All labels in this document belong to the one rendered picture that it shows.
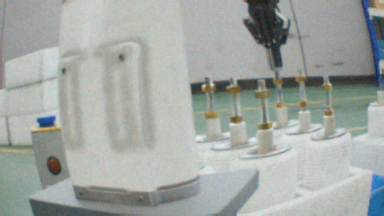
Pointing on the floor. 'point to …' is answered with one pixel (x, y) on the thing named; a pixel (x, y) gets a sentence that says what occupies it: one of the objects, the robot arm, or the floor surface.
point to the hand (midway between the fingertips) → (274, 59)
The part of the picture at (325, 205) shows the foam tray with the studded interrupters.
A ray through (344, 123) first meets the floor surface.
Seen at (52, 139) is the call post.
